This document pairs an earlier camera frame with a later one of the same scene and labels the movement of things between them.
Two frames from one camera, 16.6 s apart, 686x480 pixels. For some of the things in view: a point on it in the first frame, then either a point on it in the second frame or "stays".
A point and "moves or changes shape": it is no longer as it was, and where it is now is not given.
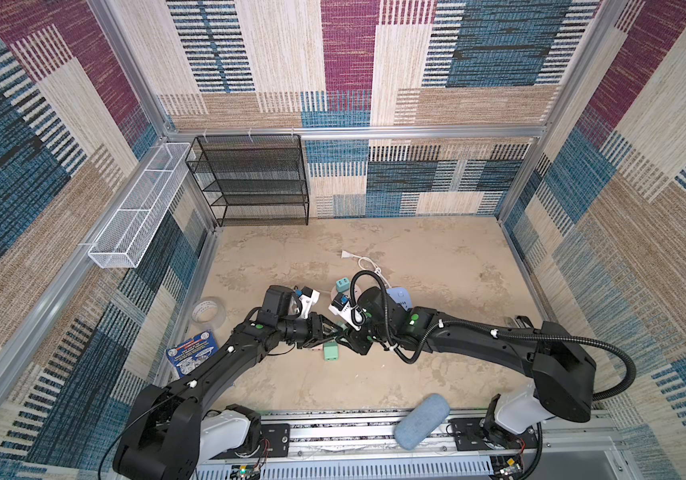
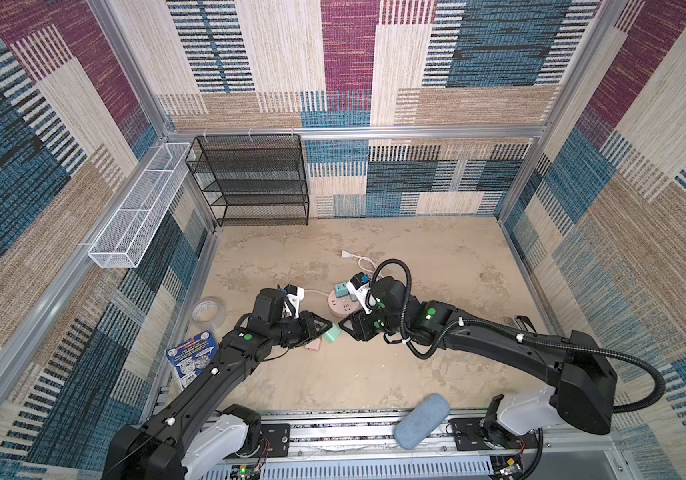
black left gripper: (315, 327) stays
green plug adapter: (331, 351) moves or changes shape
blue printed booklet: (188, 354) stays
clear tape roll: (207, 313) stays
